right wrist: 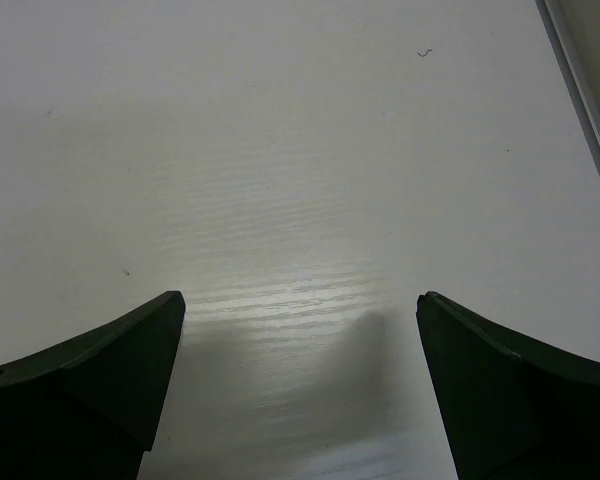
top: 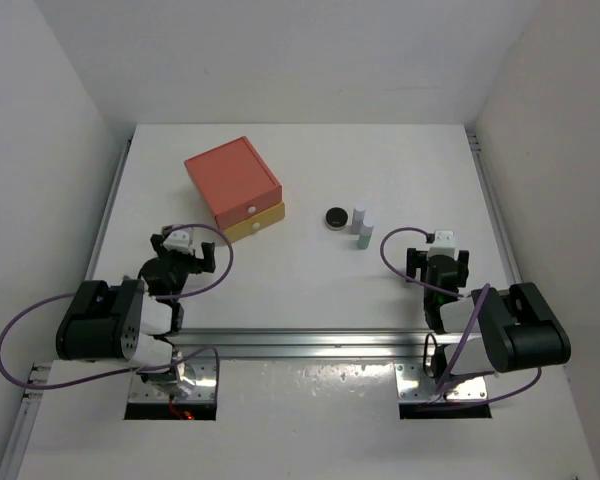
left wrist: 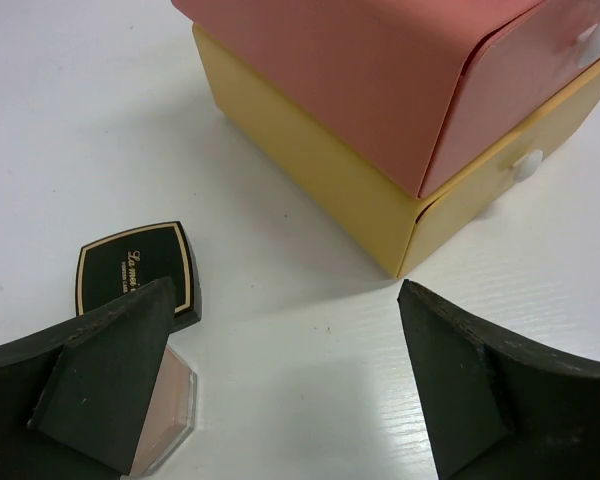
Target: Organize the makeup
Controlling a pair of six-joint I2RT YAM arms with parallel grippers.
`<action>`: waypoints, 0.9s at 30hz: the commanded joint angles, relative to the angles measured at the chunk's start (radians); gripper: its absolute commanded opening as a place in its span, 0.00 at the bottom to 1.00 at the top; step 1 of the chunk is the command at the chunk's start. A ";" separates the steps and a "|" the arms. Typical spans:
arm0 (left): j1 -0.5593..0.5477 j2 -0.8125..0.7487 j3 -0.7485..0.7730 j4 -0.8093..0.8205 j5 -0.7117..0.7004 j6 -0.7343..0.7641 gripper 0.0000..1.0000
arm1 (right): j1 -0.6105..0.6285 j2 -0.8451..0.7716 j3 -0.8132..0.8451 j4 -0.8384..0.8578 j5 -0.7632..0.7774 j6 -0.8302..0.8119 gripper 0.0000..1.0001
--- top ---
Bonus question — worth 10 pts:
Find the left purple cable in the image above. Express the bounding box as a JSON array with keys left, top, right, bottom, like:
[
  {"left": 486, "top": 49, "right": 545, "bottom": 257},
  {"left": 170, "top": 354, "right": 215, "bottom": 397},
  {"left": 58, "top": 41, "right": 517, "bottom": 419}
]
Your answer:
[{"left": 0, "top": 223, "right": 235, "bottom": 397}]

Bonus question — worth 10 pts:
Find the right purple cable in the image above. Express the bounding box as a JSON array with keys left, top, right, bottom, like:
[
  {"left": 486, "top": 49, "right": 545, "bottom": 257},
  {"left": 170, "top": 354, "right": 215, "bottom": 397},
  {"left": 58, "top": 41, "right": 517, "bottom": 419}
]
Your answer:
[{"left": 379, "top": 227, "right": 542, "bottom": 406}]

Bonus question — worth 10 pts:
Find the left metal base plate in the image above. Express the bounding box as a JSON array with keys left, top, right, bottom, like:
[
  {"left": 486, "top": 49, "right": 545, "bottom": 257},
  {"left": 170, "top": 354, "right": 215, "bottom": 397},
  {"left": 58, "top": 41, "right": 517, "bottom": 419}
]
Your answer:
[{"left": 128, "top": 359, "right": 218, "bottom": 405}]

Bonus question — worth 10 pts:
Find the purple cable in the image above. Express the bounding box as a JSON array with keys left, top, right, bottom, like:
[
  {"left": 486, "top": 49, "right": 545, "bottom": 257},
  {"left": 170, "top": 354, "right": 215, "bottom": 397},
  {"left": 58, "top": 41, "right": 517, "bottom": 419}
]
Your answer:
[
  {"left": 0, "top": 223, "right": 235, "bottom": 397},
  {"left": 379, "top": 227, "right": 542, "bottom": 406}
]

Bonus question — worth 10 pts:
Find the yellow drawer box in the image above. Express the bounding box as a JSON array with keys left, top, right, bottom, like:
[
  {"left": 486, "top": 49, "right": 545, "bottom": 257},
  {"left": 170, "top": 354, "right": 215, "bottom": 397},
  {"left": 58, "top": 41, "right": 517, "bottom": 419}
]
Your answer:
[{"left": 223, "top": 202, "right": 286, "bottom": 243}]

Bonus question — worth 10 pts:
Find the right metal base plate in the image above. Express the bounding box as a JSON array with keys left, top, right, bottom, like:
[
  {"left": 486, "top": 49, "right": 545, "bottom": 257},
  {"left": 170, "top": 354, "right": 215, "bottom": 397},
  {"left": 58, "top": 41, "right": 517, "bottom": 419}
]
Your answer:
[{"left": 394, "top": 361, "right": 490, "bottom": 405}]

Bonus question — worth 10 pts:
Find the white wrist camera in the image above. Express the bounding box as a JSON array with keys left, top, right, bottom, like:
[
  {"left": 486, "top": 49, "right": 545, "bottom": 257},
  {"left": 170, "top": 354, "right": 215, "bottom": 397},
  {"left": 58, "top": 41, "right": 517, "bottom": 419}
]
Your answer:
[
  {"left": 427, "top": 230, "right": 456, "bottom": 259},
  {"left": 162, "top": 226, "right": 195, "bottom": 255}
]

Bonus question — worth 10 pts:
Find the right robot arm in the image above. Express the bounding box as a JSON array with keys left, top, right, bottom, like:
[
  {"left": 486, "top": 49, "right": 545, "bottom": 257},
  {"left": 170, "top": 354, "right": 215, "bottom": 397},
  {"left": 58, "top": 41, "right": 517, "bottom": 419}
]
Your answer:
[{"left": 423, "top": 282, "right": 571, "bottom": 381}]

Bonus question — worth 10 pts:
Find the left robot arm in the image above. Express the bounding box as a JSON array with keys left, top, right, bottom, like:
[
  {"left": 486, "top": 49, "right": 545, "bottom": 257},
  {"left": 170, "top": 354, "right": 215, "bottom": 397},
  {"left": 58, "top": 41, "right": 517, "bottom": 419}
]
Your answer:
[{"left": 55, "top": 228, "right": 216, "bottom": 399}]

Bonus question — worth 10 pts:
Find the green white-capped tube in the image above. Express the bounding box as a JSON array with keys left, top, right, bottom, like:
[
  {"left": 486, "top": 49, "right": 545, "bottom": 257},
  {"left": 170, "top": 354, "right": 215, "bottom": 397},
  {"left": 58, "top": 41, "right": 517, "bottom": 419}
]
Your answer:
[{"left": 357, "top": 217, "right": 375, "bottom": 250}]

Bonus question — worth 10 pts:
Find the orange drawer box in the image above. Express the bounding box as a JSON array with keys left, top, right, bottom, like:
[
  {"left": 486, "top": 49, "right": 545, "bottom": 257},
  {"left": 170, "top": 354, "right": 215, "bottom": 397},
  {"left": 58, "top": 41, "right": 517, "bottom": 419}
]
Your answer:
[{"left": 184, "top": 136, "right": 283, "bottom": 229}]

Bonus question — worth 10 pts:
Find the aluminium rail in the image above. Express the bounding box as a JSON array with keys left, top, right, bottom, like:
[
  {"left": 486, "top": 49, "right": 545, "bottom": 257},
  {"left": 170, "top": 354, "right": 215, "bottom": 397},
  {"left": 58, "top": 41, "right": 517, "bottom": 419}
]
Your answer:
[{"left": 169, "top": 327, "right": 481, "bottom": 362}]

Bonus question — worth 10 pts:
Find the metal base plate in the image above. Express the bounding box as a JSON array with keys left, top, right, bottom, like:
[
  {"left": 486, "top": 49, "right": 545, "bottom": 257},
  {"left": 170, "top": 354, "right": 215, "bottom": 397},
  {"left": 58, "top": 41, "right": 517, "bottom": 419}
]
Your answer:
[
  {"left": 128, "top": 359, "right": 218, "bottom": 405},
  {"left": 394, "top": 361, "right": 490, "bottom": 405}
]

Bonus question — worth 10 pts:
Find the lilac white-capped tube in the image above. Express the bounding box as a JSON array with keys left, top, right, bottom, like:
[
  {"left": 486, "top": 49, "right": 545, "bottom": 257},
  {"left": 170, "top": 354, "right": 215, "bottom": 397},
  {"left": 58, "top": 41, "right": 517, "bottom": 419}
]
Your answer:
[{"left": 350, "top": 202, "right": 366, "bottom": 235}]

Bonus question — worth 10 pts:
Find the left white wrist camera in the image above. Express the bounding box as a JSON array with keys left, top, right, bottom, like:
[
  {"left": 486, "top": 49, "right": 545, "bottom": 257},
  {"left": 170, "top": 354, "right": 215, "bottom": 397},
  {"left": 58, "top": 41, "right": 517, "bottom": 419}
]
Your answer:
[{"left": 162, "top": 226, "right": 195, "bottom": 255}]

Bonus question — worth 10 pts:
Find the black round compact jar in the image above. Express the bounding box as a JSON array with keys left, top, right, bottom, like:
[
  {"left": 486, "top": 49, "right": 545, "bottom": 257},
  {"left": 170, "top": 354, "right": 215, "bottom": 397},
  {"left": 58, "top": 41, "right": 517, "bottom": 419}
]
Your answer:
[{"left": 325, "top": 207, "right": 349, "bottom": 231}]

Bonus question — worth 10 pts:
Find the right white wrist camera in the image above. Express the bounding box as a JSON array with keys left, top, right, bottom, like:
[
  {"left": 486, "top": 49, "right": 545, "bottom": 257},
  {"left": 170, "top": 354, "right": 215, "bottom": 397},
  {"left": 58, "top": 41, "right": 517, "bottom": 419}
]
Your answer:
[{"left": 427, "top": 230, "right": 456, "bottom": 259}]

